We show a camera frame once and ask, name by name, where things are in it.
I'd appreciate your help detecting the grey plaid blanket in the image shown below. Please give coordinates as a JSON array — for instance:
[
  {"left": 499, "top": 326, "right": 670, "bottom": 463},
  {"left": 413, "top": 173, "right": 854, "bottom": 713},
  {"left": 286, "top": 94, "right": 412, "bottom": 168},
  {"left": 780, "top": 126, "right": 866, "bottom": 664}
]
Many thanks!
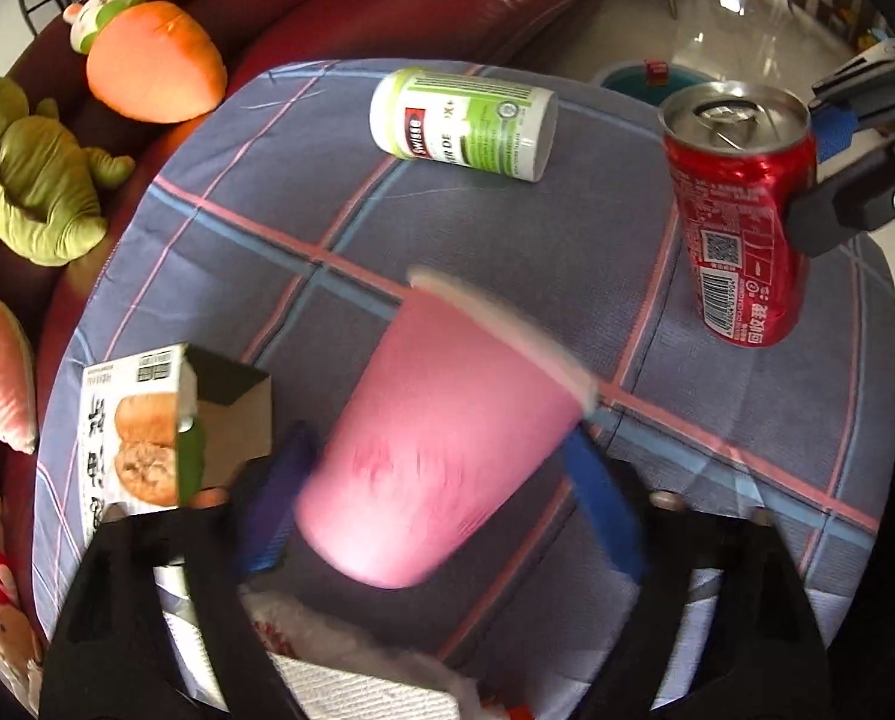
[{"left": 31, "top": 58, "right": 895, "bottom": 720}]

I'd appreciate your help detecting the orange carrot plush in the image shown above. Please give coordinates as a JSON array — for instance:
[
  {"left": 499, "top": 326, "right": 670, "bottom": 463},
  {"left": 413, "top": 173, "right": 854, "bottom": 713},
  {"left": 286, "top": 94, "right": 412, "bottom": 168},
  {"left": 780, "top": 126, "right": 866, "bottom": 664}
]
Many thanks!
[{"left": 64, "top": 0, "right": 229, "bottom": 125}]

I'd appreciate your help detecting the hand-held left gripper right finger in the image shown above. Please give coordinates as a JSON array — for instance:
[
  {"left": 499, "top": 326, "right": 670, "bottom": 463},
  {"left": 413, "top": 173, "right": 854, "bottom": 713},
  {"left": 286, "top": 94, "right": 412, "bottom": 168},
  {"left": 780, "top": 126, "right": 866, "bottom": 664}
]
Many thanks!
[{"left": 563, "top": 433, "right": 839, "bottom": 720}]

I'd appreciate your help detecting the white tissue paper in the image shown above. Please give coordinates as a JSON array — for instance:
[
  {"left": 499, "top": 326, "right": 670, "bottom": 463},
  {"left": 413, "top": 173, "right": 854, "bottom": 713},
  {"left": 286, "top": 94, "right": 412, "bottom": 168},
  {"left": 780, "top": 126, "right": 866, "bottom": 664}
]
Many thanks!
[{"left": 245, "top": 589, "right": 494, "bottom": 720}]

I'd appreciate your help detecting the dark red leather sofa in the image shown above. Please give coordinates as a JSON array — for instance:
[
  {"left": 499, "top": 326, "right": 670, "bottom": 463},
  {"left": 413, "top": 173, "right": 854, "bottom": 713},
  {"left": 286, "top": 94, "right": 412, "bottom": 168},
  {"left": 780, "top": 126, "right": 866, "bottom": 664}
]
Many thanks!
[{"left": 0, "top": 0, "right": 629, "bottom": 691}]

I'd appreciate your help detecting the red soda can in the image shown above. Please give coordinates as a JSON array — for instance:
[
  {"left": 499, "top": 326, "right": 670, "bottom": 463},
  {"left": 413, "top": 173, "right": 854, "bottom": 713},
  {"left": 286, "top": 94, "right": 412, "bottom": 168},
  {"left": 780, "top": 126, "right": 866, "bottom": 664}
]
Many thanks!
[{"left": 657, "top": 81, "right": 819, "bottom": 348}]

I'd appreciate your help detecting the green plush toy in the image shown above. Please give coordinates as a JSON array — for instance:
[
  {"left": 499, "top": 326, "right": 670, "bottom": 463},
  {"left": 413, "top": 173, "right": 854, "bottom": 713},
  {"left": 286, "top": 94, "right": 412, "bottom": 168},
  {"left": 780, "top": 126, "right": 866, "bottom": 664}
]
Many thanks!
[{"left": 0, "top": 77, "right": 135, "bottom": 267}]

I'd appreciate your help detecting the white green supplement bottle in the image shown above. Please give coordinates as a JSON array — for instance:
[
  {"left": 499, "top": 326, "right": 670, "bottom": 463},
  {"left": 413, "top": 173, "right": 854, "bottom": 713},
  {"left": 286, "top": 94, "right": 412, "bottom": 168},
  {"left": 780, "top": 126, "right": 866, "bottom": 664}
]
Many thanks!
[{"left": 368, "top": 67, "right": 560, "bottom": 185}]

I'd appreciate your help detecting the pink paper cup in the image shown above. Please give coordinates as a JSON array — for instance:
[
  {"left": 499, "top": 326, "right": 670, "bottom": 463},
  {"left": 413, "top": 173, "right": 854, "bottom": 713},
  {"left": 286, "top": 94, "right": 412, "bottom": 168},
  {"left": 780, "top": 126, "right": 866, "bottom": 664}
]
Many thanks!
[{"left": 293, "top": 266, "right": 602, "bottom": 590}]

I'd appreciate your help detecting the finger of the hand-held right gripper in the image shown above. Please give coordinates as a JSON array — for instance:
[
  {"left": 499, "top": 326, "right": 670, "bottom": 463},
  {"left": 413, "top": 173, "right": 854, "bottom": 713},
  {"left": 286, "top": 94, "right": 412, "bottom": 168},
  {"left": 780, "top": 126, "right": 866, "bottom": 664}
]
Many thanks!
[
  {"left": 785, "top": 115, "right": 895, "bottom": 257},
  {"left": 809, "top": 37, "right": 895, "bottom": 164}
]

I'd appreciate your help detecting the teal round bin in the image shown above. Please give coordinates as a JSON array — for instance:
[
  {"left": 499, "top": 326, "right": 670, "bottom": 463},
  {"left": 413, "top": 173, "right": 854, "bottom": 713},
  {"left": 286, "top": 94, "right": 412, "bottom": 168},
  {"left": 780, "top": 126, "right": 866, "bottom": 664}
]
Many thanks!
[{"left": 590, "top": 60, "right": 713, "bottom": 110}]

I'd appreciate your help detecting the bun print food box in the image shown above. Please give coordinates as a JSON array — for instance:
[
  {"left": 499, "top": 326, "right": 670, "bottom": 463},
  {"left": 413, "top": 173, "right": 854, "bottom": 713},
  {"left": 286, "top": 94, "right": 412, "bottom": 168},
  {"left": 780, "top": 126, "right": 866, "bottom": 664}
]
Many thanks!
[{"left": 80, "top": 343, "right": 275, "bottom": 541}]

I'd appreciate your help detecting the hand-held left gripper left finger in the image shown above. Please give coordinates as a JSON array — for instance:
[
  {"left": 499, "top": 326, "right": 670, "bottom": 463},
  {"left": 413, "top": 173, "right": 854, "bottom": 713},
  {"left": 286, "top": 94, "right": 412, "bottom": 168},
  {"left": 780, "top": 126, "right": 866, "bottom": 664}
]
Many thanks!
[{"left": 38, "top": 421, "right": 323, "bottom": 720}]

